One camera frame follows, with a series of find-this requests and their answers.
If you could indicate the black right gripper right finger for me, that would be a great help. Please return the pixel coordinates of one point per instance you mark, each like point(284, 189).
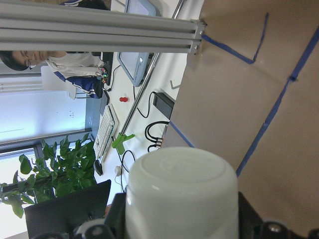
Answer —
point(251, 226)

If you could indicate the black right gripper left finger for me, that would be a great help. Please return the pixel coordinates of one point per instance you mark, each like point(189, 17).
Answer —
point(111, 226)

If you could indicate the cream white ikea cup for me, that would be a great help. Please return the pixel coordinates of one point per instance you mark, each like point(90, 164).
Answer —
point(182, 193)

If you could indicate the black monitor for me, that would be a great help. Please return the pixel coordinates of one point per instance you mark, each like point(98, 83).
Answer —
point(63, 215)

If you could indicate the black computer mouse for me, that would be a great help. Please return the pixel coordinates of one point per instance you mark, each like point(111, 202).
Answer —
point(98, 167)

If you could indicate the green potted plant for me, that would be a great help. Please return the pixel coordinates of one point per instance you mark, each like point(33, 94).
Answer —
point(60, 171)

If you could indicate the white keyboard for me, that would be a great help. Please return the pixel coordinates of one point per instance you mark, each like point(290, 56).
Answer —
point(107, 129)

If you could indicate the small red object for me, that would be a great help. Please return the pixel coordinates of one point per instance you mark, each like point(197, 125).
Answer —
point(124, 99)

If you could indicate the black power adapter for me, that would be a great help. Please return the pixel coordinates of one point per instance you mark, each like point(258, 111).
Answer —
point(164, 103)

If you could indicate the person in blue jacket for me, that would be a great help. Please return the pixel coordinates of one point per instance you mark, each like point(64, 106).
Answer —
point(84, 70)

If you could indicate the green handled reach grabber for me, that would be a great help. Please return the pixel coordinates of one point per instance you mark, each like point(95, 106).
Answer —
point(138, 66)

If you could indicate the aluminium frame post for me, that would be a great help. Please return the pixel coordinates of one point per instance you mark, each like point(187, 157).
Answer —
point(59, 28)

